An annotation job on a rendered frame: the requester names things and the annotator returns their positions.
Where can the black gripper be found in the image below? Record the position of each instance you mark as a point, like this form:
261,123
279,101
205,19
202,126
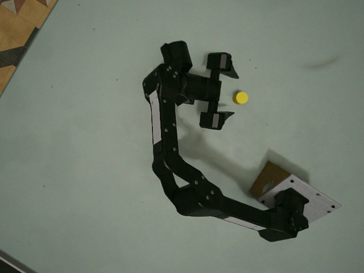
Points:
218,62

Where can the yellow cylinder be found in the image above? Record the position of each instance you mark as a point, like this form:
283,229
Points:
240,98

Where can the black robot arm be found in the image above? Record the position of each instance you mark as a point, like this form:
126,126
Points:
169,84

